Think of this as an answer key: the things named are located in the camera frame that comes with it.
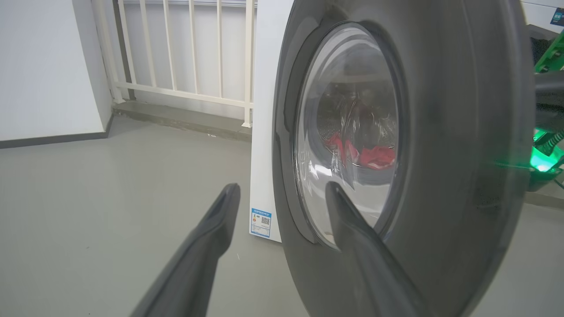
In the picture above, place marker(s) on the red white striped garment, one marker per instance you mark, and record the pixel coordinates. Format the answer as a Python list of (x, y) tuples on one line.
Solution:
[(341, 145)]

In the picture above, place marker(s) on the dark blue label sticker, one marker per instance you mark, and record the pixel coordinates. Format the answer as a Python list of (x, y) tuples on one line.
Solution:
[(558, 17)]

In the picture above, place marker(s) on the dark grey glass washer door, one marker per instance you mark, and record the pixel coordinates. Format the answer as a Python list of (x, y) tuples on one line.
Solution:
[(462, 132)]

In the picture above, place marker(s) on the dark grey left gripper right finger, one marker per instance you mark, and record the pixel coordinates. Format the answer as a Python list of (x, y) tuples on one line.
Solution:
[(365, 268)]

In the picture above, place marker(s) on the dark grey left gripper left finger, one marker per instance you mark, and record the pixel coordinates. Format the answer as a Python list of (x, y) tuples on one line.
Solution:
[(198, 264)]

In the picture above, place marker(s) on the white washing machine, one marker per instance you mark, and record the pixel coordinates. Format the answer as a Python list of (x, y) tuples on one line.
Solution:
[(264, 132)]

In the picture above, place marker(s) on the blue energy label sticker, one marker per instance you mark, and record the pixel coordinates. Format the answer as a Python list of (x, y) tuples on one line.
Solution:
[(261, 223)]

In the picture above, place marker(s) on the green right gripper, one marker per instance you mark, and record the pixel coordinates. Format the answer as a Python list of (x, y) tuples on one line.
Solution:
[(544, 160)]

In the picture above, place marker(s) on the white metal railing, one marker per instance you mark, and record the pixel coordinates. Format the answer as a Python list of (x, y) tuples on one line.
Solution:
[(194, 90)]

